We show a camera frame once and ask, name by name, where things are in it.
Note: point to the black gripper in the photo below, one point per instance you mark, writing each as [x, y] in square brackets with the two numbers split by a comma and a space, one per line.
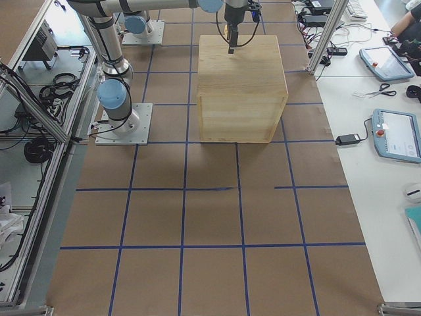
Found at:
[233, 14]

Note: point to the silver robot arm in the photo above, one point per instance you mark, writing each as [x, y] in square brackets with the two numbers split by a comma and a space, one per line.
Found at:
[138, 23]
[114, 93]

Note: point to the wooden drawer cabinet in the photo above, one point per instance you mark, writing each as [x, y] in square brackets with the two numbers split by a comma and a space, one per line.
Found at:
[240, 96]

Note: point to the far teach pendant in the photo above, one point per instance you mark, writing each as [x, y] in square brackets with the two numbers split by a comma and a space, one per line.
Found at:
[385, 64]

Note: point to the teach pendant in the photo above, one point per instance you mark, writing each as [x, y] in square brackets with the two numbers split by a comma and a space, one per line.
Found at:
[396, 135]
[385, 64]

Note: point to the black power adapter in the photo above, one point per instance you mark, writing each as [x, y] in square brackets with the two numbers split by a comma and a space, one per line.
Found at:
[347, 139]

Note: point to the black scissors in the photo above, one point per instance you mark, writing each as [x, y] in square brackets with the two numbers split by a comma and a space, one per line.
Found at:
[383, 90]

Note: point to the grey control box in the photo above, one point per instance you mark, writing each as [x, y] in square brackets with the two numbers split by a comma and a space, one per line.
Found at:
[42, 48]

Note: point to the near teach pendant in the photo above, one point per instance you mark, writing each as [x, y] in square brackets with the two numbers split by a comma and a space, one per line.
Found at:
[396, 135]

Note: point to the aluminium frame post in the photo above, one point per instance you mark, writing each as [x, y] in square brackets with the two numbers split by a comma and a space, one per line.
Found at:
[327, 33]

